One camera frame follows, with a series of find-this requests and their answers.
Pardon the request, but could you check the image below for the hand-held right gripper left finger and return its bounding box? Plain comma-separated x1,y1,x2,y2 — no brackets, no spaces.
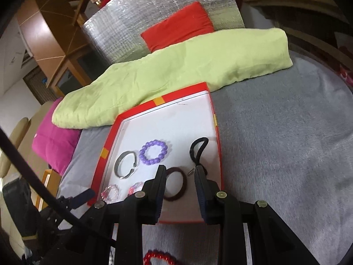
65,165,167,265

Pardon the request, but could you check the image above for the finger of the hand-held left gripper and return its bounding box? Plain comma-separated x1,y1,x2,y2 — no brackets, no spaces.
59,188,96,209

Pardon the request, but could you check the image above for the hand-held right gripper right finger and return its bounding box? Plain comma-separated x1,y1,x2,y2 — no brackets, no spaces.
194,166,322,265

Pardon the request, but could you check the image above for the dark red bangle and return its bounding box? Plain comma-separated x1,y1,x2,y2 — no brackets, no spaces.
163,167,188,202

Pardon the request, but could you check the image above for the pale pink crystal bracelet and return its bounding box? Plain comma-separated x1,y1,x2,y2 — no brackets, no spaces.
101,184,121,204

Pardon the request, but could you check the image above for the purple bead bracelet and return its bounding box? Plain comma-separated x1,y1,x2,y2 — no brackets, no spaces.
139,140,169,165

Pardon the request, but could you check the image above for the silver bangle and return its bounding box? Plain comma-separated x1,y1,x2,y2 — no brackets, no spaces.
114,150,138,180

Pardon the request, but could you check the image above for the black hair tie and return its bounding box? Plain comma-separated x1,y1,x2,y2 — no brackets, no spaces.
188,137,210,176

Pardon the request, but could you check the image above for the red bead bracelet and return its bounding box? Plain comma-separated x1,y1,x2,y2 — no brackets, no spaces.
143,250,186,265

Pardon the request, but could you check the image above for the shallow red box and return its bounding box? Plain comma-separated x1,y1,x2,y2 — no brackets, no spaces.
88,82,223,225

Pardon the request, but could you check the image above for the magenta pillow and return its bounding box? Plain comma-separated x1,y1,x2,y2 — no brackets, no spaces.
32,97,82,176

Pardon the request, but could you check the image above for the beige leather sofa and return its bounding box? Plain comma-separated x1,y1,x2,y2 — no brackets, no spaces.
0,101,60,256

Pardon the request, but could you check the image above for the light green blanket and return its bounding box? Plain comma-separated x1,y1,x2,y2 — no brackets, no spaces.
52,28,293,130

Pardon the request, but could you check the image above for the red cushion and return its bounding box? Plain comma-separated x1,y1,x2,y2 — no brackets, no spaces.
141,1,215,53

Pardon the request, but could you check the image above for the silver foil insulation panel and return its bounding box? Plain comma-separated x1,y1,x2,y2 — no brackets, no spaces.
82,0,246,71

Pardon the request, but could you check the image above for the black cable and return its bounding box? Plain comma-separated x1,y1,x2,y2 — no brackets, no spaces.
0,128,118,247

